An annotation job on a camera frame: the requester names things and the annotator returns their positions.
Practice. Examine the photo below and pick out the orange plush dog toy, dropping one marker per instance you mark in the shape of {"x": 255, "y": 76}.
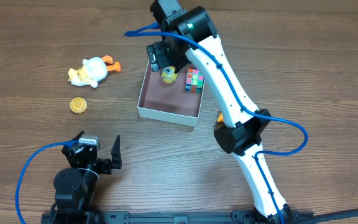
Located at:
{"x": 220, "y": 117}

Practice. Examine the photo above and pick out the white plush duck toy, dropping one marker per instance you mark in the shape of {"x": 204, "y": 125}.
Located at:
{"x": 93, "y": 70}

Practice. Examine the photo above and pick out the multicoloured puzzle cube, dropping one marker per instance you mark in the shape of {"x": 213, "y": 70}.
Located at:
{"x": 194, "y": 81}

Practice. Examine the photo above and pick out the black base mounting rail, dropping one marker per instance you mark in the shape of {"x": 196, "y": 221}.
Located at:
{"x": 124, "y": 217}

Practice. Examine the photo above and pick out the white cardboard box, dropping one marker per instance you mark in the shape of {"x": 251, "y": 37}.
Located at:
{"x": 168, "y": 102}

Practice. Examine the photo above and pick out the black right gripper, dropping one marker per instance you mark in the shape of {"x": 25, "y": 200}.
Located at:
{"x": 155, "y": 56}

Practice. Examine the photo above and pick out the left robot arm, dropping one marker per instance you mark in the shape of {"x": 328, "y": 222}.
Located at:
{"x": 75, "y": 186}

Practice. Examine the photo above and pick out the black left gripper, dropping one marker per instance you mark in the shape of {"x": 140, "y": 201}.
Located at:
{"x": 101, "y": 165}

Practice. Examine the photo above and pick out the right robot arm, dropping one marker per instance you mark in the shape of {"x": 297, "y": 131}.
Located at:
{"x": 191, "y": 37}

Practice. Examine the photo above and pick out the yellow grey face ball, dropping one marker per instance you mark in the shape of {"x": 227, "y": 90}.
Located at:
{"x": 168, "y": 75}

